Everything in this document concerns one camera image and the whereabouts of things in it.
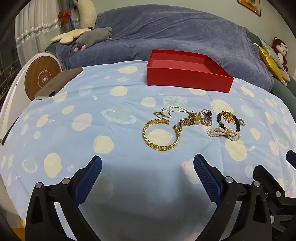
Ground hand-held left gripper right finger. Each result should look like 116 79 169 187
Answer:
193 153 273 241

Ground yellow cushion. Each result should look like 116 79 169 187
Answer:
258 45 286 84

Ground light blue printed tablecloth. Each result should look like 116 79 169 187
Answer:
0 60 296 241

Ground red ribbon bow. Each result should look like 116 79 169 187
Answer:
58 10 71 24

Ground white sheer curtain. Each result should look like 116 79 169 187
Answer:
15 0 63 68

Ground gold pendant chain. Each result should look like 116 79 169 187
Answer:
221 112 235 123

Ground wide gold link bracelet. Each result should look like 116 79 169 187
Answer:
142 118 180 151

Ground dark bead bracelet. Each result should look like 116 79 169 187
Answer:
216 111 241 131

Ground pearl bow bracelet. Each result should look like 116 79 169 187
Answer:
206 126 241 142

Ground cream cushion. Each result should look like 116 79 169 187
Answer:
280 69 291 83

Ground flower shaped cushion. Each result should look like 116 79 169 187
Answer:
51 28 93 44

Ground brown flat case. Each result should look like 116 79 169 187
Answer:
34 67 84 101

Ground grey plush toy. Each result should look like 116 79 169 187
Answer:
73 27 113 51

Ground white plush toy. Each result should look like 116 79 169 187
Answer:
73 0 98 29

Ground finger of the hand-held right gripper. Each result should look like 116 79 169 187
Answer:
253 164 296 233
286 150 296 168

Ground wall picture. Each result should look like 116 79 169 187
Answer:
238 0 261 17

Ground grey patterned cushion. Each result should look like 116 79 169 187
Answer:
259 38 284 69

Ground red cardboard box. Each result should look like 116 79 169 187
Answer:
146 49 234 93

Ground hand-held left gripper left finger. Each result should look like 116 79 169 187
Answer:
25 155 103 241

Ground red-haired plush doll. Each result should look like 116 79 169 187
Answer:
271 37 289 72

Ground blue sofa blanket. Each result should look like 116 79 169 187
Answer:
56 8 275 92

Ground white wood-topped round side table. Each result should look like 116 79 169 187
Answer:
0 52 63 144

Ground thin gold chain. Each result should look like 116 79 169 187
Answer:
154 106 193 119

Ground gold wristwatch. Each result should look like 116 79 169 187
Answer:
173 112 204 142

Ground blue curtain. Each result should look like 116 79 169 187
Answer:
61 0 80 32

